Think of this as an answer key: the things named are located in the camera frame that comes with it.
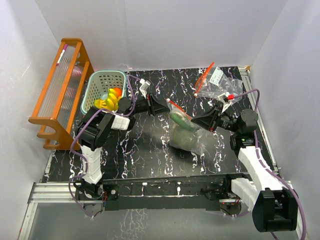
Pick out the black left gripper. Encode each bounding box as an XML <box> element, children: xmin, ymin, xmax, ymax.
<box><xmin>129</xmin><ymin>93</ymin><xmax>172</xmax><ymax>117</ymax></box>

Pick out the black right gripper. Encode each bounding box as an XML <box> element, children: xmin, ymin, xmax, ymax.
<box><xmin>191</xmin><ymin>103</ymin><xmax>241</xmax><ymax>134</ymax></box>

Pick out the fake green cucumber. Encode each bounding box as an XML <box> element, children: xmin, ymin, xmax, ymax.
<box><xmin>169</xmin><ymin>112</ymin><xmax>200</xmax><ymax>132</ymax></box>

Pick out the clear zip bag with vegetables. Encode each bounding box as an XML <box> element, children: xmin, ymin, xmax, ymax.
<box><xmin>166</xmin><ymin>98</ymin><xmax>212</xmax><ymax>155</ymax></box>

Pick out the fake green netted melon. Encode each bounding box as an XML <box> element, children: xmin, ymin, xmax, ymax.
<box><xmin>169</xmin><ymin>126</ymin><xmax>198</xmax><ymax>152</ymax></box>

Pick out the clear zip bag with fruit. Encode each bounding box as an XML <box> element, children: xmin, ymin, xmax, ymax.
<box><xmin>194</xmin><ymin>62</ymin><xmax>243</xmax><ymax>100</ymax></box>

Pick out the fake orange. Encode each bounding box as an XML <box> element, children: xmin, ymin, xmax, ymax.
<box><xmin>113</xmin><ymin>87</ymin><xmax>123</xmax><ymax>98</ymax></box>

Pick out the fake banana bunch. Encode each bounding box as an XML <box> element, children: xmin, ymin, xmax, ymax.
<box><xmin>103</xmin><ymin>88</ymin><xmax>121</xmax><ymax>111</ymax></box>

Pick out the fake yellow bell pepper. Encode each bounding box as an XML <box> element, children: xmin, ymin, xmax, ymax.
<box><xmin>94</xmin><ymin>99</ymin><xmax>106</xmax><ymax>109</ymax></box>

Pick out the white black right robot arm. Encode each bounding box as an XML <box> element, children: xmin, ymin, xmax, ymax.
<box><xmin>191</xmin><ymin>105</ymin><xmax>298</xmax><ymax>233</ymax></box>

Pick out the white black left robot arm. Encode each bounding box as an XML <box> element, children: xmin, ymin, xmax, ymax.
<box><xmin>73</xmin><ymin>93</ymin><xmax>170</xmax><ymax>200</ymax></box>

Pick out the teal plastic basket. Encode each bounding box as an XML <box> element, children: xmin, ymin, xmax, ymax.
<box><xmin>80</xmin><ymin>70</ymin><xmax>127</xmax><ymax>115</ymax></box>

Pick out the orange wooden rack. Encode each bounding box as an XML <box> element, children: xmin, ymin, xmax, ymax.
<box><xmin>28</xmin><ymin>38</ymin><xmax>94</xmax><ymax>150</ymax></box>

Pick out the pink white marker pen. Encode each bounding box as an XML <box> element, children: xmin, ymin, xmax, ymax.
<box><xmin>56</xmin><ymin>44</ymin><xmax>68</xmax><ymax>66</ymax></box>

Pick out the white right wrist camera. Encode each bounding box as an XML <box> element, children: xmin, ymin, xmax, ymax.
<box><xmin>218</xmin><ymin>92</ymin><xmax>235</xmax><ymax>112</ymax></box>

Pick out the aluminium frame rail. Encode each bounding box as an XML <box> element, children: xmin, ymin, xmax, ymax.
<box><xmin>18</xmin><ymin>180</ymin><xmax>307</xmax><ymax>240</ymax></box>

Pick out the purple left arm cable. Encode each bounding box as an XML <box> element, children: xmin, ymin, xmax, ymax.
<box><xmin>69</xmin><ymin>74</ymin><xmax>143</xmax><ymax>221</ymax></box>

